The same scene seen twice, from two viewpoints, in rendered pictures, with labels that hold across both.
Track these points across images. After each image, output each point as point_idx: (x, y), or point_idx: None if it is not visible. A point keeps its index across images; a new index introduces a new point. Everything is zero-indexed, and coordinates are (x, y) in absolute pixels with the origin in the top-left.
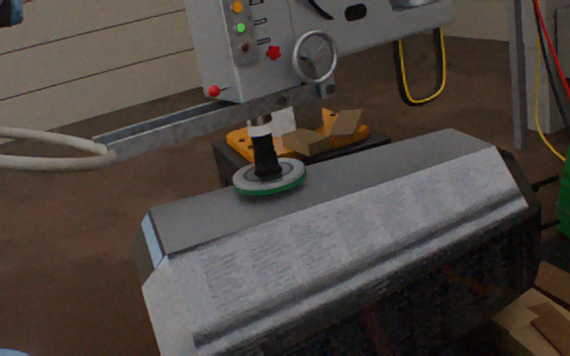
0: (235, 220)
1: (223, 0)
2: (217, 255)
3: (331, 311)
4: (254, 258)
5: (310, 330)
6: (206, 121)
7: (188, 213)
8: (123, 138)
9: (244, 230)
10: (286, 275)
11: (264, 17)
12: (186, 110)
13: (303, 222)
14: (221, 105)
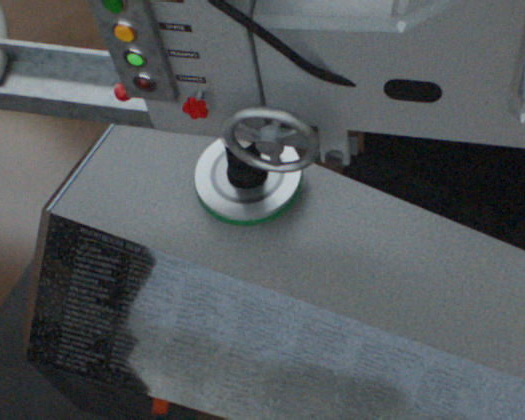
0: (155, 215)
1: (97, 15)
2: (97, 250)
3: (170, 388)
4: (131, 281)
5: (139, 387)
6: (117, 113)
7: (148, 148)
8: None
9: (139, 246)
10: (151, 322)
11: (194, 51)
12: None
13: (205, 283)
14: None
